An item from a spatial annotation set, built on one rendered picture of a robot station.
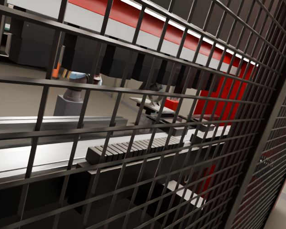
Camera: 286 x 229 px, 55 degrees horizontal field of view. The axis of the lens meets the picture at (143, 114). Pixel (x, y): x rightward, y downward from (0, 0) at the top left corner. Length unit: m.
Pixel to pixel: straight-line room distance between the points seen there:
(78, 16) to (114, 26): 0.17
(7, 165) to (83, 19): 0.57
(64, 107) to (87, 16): 1.30
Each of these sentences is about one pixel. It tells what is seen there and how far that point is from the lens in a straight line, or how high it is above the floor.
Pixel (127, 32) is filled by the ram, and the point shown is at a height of 1.38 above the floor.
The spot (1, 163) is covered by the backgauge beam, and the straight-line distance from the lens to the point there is 0.73.
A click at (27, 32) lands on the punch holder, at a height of 1.28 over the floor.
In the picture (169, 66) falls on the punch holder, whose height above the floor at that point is 1.28.
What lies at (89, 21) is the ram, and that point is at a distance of 1.06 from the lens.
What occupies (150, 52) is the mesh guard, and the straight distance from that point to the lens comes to 0.17.
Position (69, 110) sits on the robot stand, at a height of 0.70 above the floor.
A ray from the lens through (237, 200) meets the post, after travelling 0.54.
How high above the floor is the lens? 1.33
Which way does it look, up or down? 13 degrees down
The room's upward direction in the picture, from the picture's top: 17 degrees clockwise
